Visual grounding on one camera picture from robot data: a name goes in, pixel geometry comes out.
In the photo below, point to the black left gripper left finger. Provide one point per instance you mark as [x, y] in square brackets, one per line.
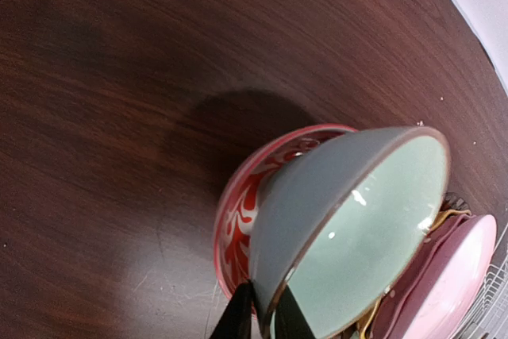
[235, 323]

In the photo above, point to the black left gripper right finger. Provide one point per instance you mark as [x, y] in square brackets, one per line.
[289, 320]

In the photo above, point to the pale green floral bowl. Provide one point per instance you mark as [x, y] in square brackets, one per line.
[338, 225]

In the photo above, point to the white red patterned bowl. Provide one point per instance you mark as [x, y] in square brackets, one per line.
[240, 200]

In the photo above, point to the plain pink plate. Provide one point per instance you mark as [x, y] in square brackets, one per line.
[435, 292]

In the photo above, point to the pink polka dot plate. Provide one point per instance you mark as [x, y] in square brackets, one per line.
[412, 267]

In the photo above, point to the white wire dish rack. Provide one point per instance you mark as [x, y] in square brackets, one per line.
[487, 317]

